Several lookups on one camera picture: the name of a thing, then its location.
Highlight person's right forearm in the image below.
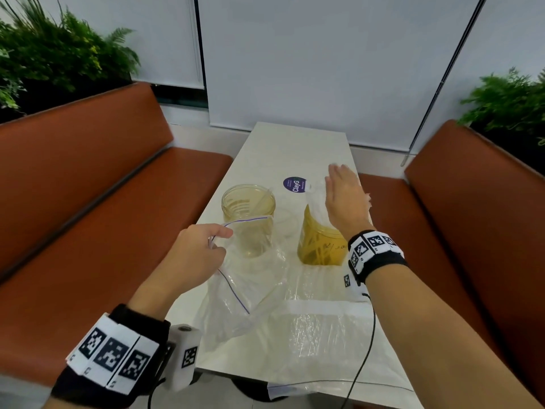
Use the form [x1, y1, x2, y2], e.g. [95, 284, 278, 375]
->
[365, 264, 542, 409]

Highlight white roller blind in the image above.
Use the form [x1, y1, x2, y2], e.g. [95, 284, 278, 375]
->
[42, 0, 205, 90]

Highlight black camera cable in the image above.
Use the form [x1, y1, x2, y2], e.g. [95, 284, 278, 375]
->
[340, 293, 377, 409]
[146, 357, 169, 409]

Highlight fanned cluster of white straws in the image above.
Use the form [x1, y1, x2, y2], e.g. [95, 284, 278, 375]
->
[304, 161, 341, 228]

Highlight thin black window bar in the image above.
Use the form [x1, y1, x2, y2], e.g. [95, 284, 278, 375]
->
[400, 0, 489, 168]

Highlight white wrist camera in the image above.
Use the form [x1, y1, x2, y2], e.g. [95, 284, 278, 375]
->
[163, 324, 202, 393]
[342, 270, 369, 301]

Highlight clear plastic bag white label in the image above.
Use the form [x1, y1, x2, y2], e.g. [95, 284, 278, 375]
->
[266, 264, 412, 401]

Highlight yellow plastic jar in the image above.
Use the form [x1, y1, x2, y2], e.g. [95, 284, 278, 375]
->
[297, 204, 349, 267]
[221, 184, 276, 258]

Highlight clear zip plastic bag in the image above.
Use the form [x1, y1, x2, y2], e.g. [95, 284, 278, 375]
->
[198, 215, 295, 352]

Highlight person's right hand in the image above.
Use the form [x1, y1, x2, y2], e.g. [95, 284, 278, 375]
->
[325, 164, 375, 242]

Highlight round purple sticker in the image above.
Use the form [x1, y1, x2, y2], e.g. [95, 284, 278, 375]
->
[282, 176, 308, 194]

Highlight orange leather bench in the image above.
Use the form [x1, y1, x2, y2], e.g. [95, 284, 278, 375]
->
[357, 119, 545, 409]
[0, 82, 234, 388]

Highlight black marker wristband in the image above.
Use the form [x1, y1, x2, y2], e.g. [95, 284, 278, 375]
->
[347, 229, 408, 286]
[51, 304, 171, 409]

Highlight black planter box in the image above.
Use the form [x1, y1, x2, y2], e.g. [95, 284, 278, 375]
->
[468, 123, 545, 175]
[0, 78, 133, 124]

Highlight person's left hand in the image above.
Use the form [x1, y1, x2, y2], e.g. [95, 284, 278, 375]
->
[149, 223, 234, 297]

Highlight black table base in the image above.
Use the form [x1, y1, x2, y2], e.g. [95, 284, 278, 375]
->
[232, 377, 286, 403]

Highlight green fern plants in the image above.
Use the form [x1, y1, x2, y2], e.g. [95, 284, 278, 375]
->
[0, 0, 141, 111]
[458, 66, 545, 145]

